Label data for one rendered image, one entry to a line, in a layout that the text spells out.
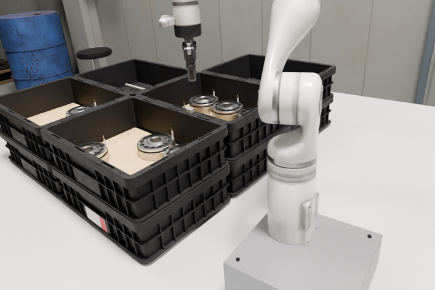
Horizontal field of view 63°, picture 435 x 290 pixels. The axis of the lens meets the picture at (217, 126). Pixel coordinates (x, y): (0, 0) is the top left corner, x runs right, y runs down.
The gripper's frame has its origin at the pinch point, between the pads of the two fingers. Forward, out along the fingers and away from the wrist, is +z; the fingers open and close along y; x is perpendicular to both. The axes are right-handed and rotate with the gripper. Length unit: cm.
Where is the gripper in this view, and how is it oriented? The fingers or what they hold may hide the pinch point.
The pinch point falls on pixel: (191, 72)
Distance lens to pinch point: 104.7
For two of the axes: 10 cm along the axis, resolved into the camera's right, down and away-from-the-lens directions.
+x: -10.0, 0.8, -0.3
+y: -0.6, -4.2, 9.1
